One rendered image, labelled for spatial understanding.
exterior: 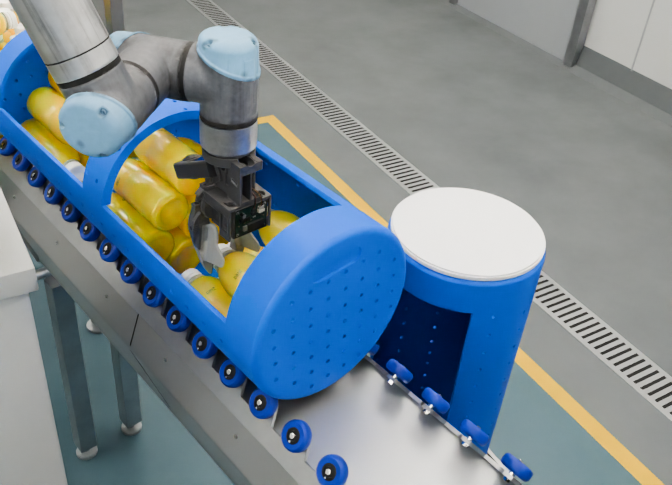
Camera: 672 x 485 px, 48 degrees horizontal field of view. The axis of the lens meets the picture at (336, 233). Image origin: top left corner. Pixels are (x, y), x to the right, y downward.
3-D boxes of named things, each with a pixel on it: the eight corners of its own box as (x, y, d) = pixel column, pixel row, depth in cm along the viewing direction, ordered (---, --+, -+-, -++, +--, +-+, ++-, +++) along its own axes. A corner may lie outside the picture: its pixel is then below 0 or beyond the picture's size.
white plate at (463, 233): (424, 172, 151) (423, 177, 152) (365, 241, 131) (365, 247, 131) (562, 215, 142) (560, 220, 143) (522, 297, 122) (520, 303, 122)
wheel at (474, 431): (478, 444, 105) (487, 432, 105) (454, 424, 107) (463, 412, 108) (486, 451, 108) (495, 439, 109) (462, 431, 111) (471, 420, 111)
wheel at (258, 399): (276, 400, 107) (285, 401, 109) (258, 380, 110) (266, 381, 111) (259, 425, 108) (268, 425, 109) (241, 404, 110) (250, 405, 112)
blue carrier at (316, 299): (259, 436, 108) (247, 288, 90) (6, 170, 158) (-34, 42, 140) (402, 339, 122) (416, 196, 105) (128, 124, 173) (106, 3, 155)
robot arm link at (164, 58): (81, 51, 89) (170, 66, 88) (121, 18, 98) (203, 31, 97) (88, 111, 94) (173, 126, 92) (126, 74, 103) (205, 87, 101)
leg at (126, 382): (127, 439, 220) (106, 268, 183) (117, 426, 223) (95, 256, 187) (145, 429, 223) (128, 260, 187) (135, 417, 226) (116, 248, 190)
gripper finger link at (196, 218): (190, 251, 107) (198, 197, 103) (184, 246, 108) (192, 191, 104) (218, 245, 111) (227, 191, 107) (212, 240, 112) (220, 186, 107)
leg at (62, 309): (82, 464, 212) (50, 290, 175) (72, 450, 215) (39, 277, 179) (101, 453, 215) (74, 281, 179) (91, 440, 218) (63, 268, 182)
